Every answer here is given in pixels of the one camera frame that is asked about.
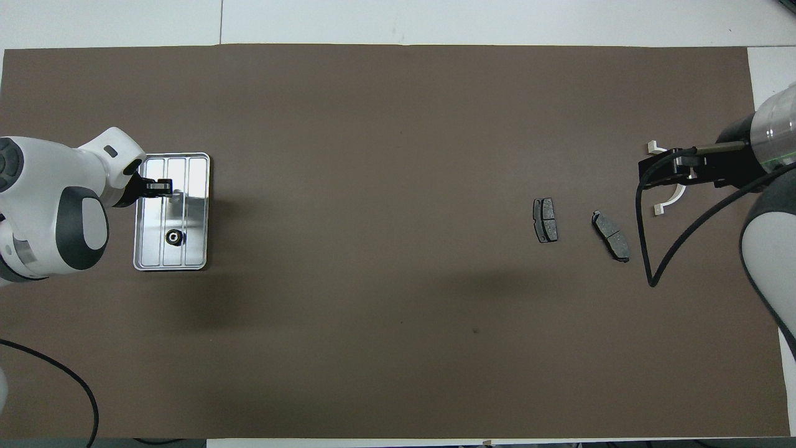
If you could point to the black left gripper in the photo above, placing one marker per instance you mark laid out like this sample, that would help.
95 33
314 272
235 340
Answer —
137 190

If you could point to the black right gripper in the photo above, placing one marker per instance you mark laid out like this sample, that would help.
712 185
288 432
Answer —
731 167

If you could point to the brown table mat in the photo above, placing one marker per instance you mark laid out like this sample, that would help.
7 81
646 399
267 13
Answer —
373 124

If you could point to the dark rectangular brake pad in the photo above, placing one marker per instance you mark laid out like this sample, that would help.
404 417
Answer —
546 221

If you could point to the dark curved brake pad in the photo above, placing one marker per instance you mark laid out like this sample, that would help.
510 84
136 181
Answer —
610 236

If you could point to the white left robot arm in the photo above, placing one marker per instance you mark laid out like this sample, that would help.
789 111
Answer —
43 168

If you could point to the silver metal tray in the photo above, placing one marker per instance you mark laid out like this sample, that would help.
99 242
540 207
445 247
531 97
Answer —
196 218

